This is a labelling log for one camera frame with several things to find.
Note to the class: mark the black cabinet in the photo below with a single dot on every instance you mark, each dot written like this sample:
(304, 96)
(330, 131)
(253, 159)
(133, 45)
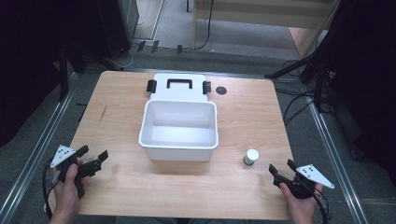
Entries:
(120, 28)

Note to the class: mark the dark curtain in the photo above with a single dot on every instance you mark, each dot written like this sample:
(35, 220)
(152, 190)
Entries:
(28, 62)
(364, 77)

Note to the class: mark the person's left hand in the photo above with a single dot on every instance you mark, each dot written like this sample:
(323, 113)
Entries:
(67, 189)

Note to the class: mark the dark round table grommet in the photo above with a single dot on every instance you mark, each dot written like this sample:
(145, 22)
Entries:
(221, 90)

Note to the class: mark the black metal stand post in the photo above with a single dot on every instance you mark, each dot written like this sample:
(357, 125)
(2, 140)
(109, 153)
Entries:
(63, 74)

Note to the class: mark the black metal stand leg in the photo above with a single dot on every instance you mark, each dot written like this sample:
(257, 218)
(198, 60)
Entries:
(288, 69)

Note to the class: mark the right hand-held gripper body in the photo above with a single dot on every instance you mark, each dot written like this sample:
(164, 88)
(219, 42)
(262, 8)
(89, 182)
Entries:
(300, 186)

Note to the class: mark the light wooden desk frame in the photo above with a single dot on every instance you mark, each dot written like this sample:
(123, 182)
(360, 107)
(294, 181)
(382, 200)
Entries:
(264, 15)

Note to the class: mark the aluminium floor rail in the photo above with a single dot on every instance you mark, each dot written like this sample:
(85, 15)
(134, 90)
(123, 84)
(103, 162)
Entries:
(336, 155)
(34, 155)

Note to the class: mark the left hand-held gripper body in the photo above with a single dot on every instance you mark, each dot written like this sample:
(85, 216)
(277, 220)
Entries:
(88, 167)

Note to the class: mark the person's right hand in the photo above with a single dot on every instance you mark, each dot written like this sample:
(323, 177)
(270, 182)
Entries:
(300, 207)

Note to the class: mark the small green bottle white cap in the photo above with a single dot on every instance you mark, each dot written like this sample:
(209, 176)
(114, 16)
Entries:
(250, 157)

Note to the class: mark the white plastic box with lid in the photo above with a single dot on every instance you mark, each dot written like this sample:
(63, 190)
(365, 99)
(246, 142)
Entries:
(179, 124)

